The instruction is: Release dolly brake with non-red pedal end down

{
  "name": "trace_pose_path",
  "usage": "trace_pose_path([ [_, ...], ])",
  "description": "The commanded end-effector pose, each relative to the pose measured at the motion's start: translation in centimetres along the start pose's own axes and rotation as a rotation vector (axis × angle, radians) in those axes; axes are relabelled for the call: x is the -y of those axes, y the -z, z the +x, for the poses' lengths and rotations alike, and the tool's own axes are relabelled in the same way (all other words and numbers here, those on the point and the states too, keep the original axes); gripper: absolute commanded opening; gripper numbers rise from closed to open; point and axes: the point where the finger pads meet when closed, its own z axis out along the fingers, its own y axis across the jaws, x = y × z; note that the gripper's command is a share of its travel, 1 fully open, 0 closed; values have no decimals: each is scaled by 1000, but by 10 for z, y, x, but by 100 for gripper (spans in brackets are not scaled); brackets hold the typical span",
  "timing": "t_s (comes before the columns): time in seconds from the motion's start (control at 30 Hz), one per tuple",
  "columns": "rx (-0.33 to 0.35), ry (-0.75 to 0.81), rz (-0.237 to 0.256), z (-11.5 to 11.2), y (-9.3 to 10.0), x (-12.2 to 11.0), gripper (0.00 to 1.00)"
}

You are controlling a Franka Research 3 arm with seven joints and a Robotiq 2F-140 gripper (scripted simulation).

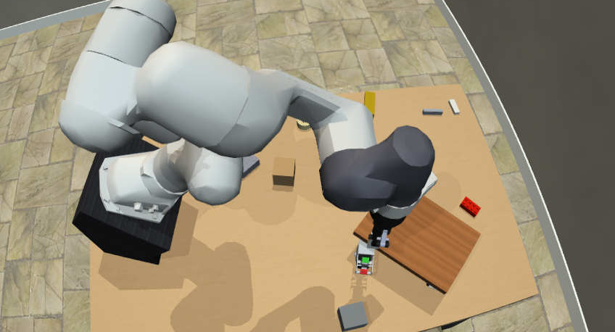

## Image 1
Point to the yellow rectangular block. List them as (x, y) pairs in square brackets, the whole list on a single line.
[(370, 101)]

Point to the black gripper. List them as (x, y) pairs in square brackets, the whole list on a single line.
[(382, 228)]

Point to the tan cube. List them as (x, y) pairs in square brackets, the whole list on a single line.
[(283, 171)]

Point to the red toy building brick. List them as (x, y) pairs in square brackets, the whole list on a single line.
[(470, 207)]

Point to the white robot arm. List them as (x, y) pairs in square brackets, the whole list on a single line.
[(227, 110)]

